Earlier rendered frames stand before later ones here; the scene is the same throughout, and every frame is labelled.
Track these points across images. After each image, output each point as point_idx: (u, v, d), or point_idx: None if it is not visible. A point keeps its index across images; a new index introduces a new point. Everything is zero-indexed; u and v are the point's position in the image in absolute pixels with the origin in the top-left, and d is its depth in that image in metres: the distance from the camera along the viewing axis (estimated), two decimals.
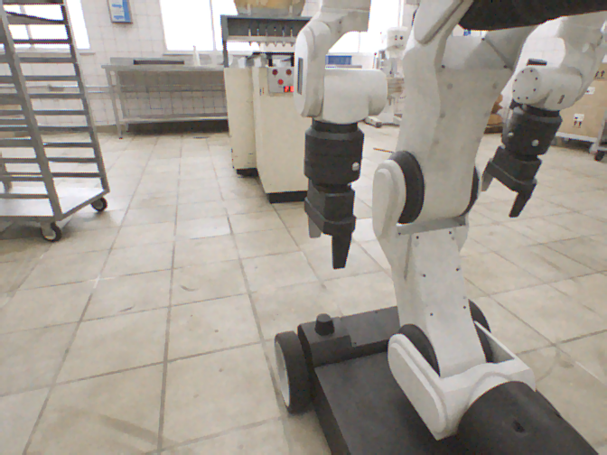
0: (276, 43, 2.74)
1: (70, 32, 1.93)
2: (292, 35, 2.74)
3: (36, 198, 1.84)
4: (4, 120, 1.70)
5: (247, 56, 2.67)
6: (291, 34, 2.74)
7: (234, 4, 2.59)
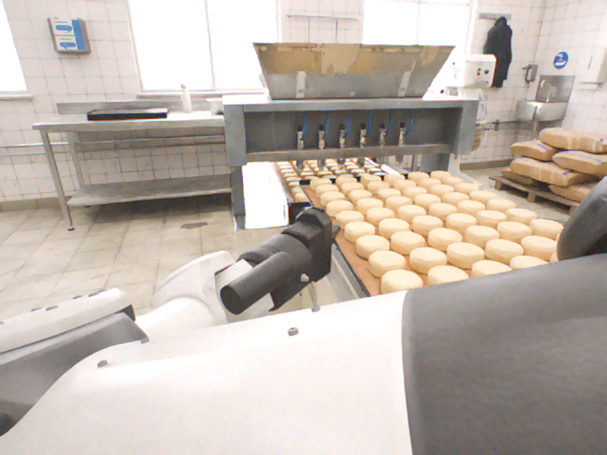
0: (364, 162, 1.10)
1: None
2: (403, 142, 1.11)
3: None
4: None
5: (297, 203, 1.03)
6: (401, 139, 1.10)
7: (264, 74, 0.95)
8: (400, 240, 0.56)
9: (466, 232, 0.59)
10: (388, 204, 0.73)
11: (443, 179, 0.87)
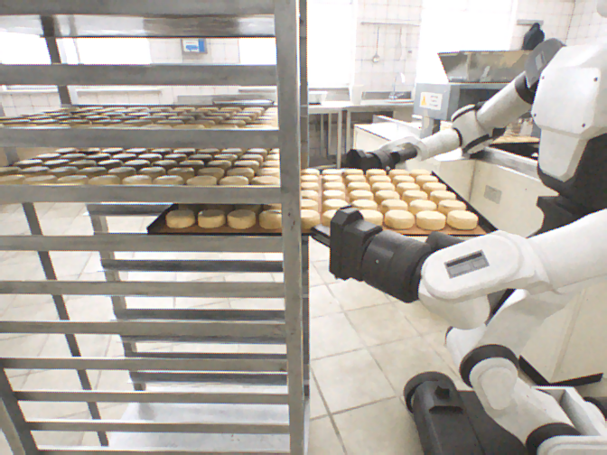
0: (512, 122, 1.81)
1: (305, 164, 1.00)
2: None
3: None
4: (234, 395, 0.77)
5: None
6: None
7: (468, 68, 1.66)
8: (369, 206, 0.70)
9: (358, 189, 0.81)
10: None
11: None
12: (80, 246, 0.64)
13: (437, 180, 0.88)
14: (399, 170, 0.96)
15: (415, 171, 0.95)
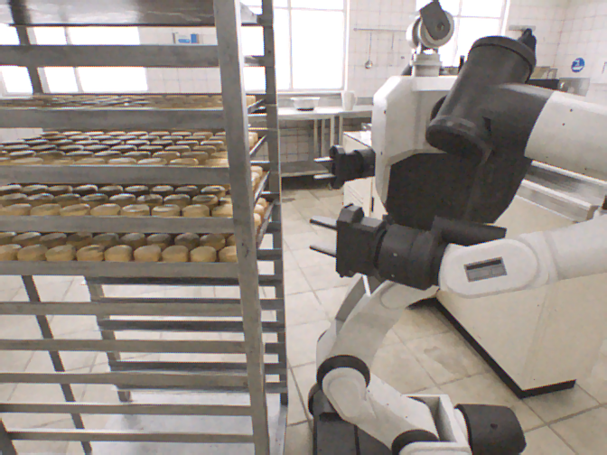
0: None
1: (277, 184, 1.05)
2: None
3: None
4: (201, 408, 0.82)
5: None
6: None
7: None
8: (159, 241, 0.77)
9: None
10: (92, 232, 0.82)
11: None
12: (52, 271, 0.69)
13: (261, 209, 0.94)
14: None
15: None
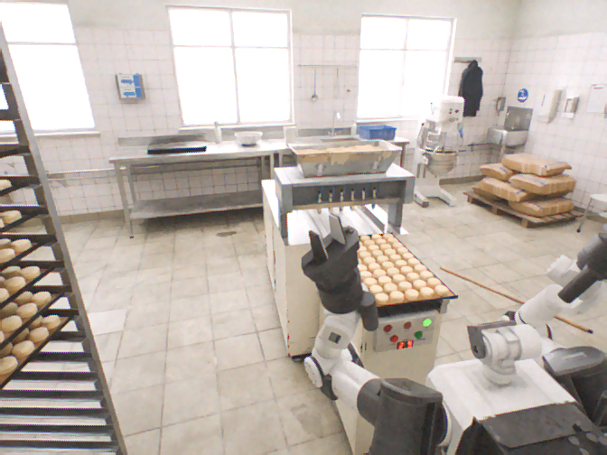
0: (353, 208, 2.01)
1: (74, 301, 1.20)
2: (375, 197, 2.02)
3: None
4: None
5: None
6: (374, 196, 2.01)
7: (302, 167, 1.87)
8: None
9: None
10: None
11: None
12: None
13: (42, 335, 1.10)
14: None
15: (48, 318, 1.17)
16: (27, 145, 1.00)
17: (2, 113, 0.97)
